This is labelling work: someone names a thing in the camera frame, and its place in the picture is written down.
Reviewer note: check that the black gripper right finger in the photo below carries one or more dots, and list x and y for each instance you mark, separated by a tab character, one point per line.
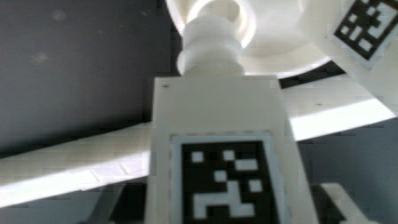
335	206

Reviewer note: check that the white stool leg with tag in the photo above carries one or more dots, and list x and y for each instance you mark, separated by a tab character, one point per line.
351	27

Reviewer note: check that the white round stool seat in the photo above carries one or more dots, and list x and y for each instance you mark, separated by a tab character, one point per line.
280	53

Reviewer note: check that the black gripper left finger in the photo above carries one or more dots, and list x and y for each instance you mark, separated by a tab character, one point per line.
120	206

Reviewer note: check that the white U-shaped obstacle fence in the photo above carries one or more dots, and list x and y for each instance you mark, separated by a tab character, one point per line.
332	106

